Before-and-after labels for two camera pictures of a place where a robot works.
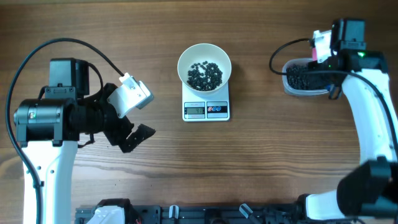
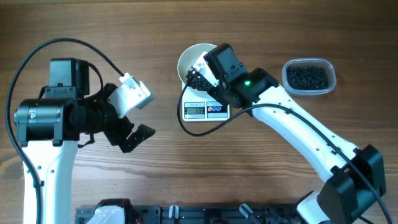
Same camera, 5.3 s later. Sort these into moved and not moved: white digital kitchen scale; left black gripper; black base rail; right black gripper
Moved: right black gripper
Not moved: left black gripper; white digital kitchen scale; black base rail
